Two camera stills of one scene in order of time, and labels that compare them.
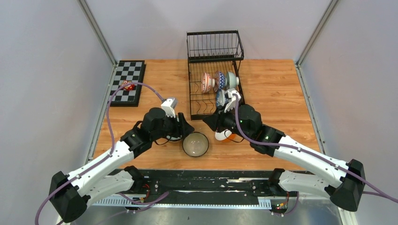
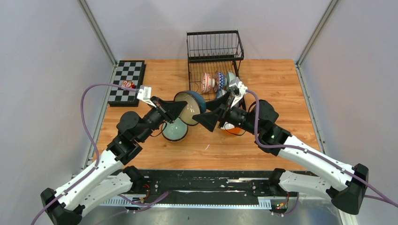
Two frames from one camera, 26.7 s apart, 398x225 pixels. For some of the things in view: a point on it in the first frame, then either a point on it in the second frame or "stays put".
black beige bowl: (195, 144) -> (195, 106)
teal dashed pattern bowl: (233, 80) stays put
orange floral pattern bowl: (207, 83) stays put
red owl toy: (129, 87) stays put
